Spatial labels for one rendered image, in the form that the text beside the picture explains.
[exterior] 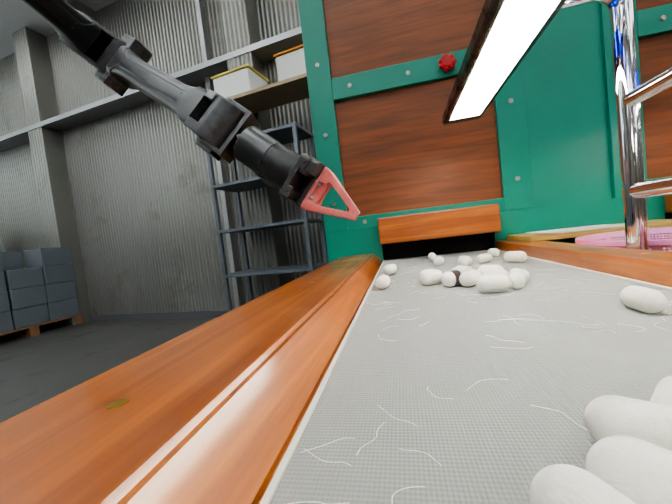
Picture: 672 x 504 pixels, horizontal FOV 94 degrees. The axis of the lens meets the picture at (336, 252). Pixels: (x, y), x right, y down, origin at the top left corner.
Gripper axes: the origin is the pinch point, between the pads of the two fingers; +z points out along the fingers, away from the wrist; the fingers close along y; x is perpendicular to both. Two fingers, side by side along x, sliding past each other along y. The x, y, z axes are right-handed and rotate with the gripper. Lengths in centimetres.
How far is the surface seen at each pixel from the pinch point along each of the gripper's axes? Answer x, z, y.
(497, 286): -2.2, 19.5, -6.9
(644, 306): -6.6, 25.3, -17.6
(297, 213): 41, -96, 287
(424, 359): 4.7, 13.0, -24.3
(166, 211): 137, -253, 311
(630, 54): -36.5, 18.7, 3.8
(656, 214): -38, 56, 45
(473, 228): -12.2, 21.7, 39.3
